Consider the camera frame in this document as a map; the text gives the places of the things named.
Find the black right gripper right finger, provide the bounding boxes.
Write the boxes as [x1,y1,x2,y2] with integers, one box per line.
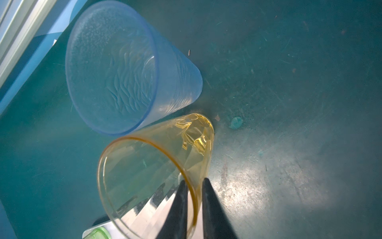
[202,178,238,239]

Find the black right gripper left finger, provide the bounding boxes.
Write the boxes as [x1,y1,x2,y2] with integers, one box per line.
[156,180,188,239]

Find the tall yellow transparent glass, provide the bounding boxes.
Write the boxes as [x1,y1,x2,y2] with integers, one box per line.
[97,113,214,238]

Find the tall frosted blue glass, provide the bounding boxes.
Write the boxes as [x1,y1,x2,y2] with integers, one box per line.
[65,1,203,136]

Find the tall green transparent glass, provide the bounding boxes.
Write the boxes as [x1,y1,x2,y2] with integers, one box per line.
[84,227,111,239]

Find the horizontal aluminium frame rail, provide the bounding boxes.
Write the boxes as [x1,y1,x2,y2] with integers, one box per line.
[1,0,56,85]

